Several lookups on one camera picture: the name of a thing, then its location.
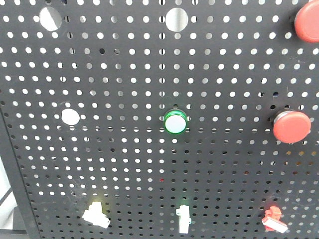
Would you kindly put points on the yellow-lit toggle switch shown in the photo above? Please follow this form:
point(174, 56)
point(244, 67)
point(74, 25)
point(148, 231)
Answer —
point(95, 216)

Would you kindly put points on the red toggle switch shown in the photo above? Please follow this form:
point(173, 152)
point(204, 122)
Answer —
point(272, 220)

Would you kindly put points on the green illuminated push button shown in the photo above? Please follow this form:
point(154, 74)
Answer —
point(175, 121)

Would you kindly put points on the black perforated pegboard panel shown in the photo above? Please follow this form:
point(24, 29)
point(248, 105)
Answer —
point(84, 86)

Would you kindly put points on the red mushroom button lower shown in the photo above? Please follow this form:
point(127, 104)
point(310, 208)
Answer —
point(290, 126)

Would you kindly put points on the red mushroom button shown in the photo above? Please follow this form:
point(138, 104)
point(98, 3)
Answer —
point(290, 126)
point(305, 21)

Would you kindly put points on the red mushroom button upper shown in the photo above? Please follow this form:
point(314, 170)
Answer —
point(305, 21)

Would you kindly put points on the black box on desk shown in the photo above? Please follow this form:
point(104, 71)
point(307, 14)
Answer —
point(12, 226)

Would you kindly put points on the green-lit white toggle switch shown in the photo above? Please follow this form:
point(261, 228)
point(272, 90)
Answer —
point(184, 219)

